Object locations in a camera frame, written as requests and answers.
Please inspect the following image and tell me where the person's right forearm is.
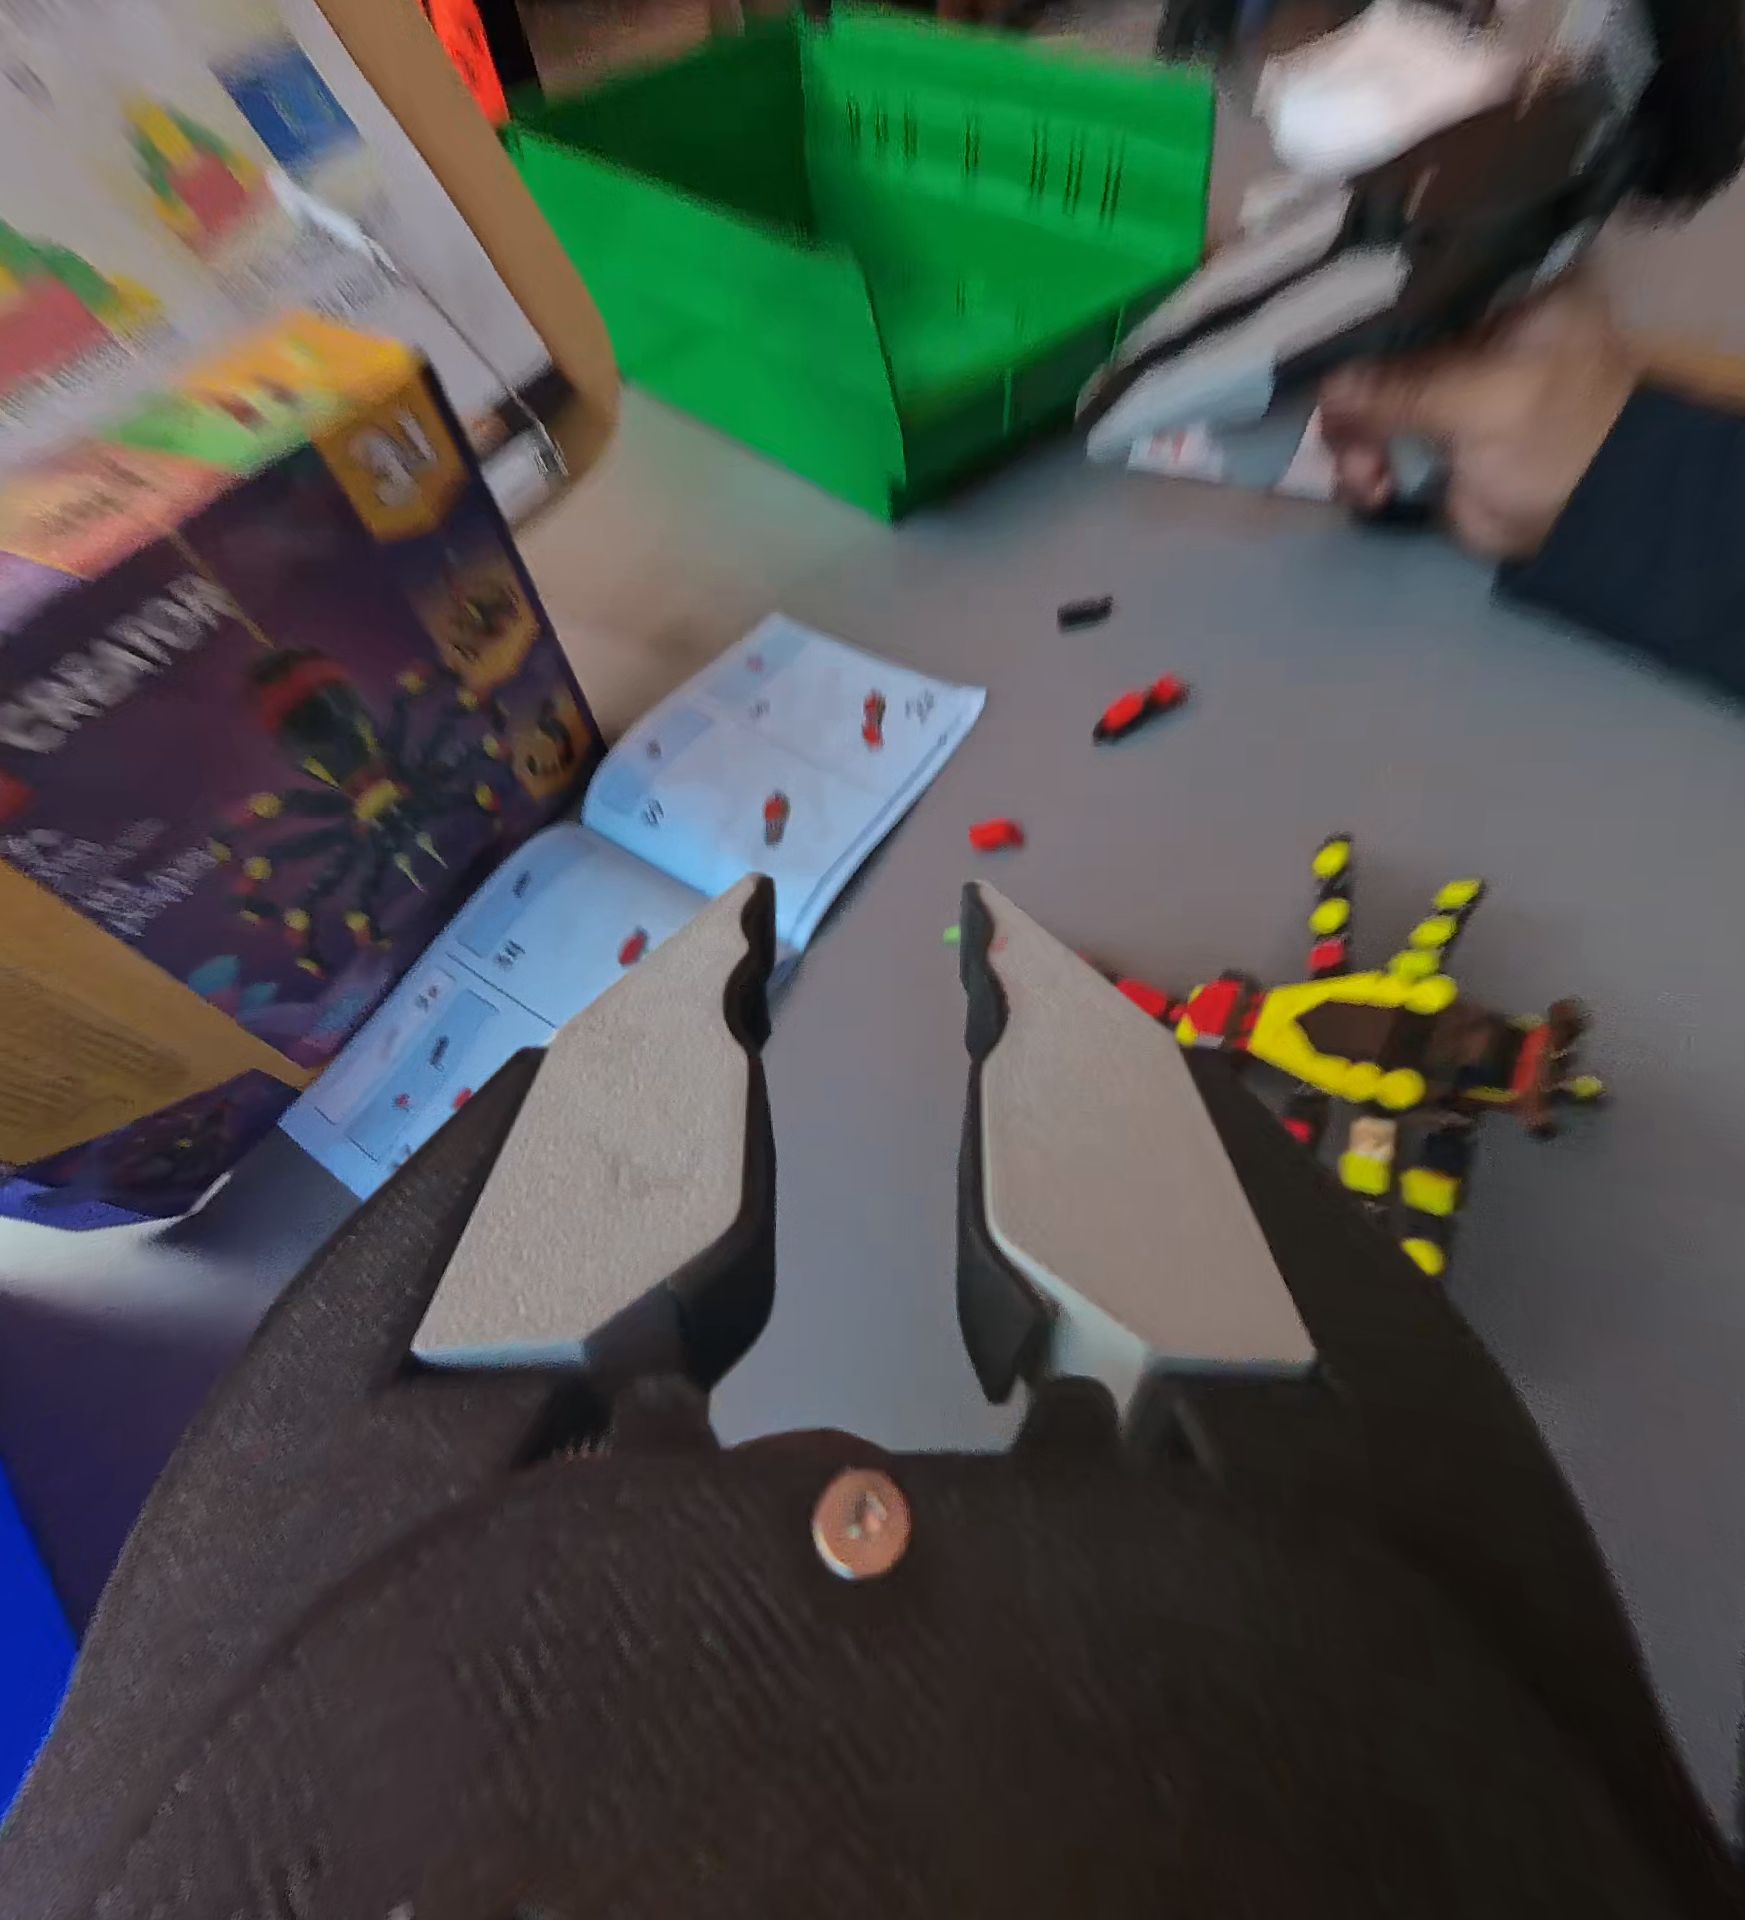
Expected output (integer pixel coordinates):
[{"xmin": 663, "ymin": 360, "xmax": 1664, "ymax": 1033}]
[{"xmin": 1488, "ymin": 346, "xmax": 1745, "ymax": 752}]

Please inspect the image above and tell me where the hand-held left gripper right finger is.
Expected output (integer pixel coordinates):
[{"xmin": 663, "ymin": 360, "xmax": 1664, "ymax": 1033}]
[{"xmin": 955, "ymin": 880, "xmax": 1320, "ymax": 1415}]

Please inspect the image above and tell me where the purple lego set box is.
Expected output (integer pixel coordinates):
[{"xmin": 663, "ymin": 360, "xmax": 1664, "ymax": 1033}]
[{"xmin": 0, "ymin": 315, "xmax": 603, "ymax": 1222}]

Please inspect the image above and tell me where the red and black lego piece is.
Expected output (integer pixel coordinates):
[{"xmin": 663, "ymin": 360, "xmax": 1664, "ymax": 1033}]
[{"xmin": 1092, "ymin": 674, "xmax": 1191, "ymax": 745}]

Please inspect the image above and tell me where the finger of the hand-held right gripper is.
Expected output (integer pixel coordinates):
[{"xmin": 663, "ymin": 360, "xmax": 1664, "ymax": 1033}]
[
  {"xmin": 1110, "ymin": 187, "xmax": 1416, "ymax": 398},
  {"xmin": 1083, "ymin": 348, "xmax": 1360, "ymax": 473}
]

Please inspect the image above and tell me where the green plastic bin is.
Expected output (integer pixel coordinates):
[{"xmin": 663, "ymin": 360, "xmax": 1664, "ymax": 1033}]
[{"xmin": 503, "ymin": 6, "xmax": 1216, "ymax": 525}]

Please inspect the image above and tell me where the printed instruction sheet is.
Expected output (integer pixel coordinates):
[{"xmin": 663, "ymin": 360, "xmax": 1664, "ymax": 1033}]
[{"xmin": 0, "ymin": 0, "xmax": 564, "ymax": 531}]

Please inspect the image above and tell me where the wooden stand board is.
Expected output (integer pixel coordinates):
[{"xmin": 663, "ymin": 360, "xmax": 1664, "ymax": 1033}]
[{"xmin": 314, "ymin": 0, "xmax": 620, "ymax": 486}]

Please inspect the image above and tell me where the white red printed paper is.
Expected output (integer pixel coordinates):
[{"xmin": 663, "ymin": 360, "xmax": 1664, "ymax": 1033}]
[{"xmin": 1121, "ymin": 400, "xmax": 1345, "ymax": 501}]

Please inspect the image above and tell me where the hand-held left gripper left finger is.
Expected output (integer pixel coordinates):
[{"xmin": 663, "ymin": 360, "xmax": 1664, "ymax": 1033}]
[{"xmin": 415, "ymin": 880, "xmax": 779, "ymax": 1393}]

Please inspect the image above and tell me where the person's right hand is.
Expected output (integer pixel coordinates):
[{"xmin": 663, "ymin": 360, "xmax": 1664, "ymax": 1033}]
[{"xmin": 1320, "ymin": 323, "xmax": 1640, "ymax": 561}]

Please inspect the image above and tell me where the lego instruction booklet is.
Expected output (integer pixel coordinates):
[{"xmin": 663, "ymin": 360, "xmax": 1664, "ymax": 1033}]
[{"xmin": 277, "ymin": 614, "xmax": 989, "ymax": 1207}]

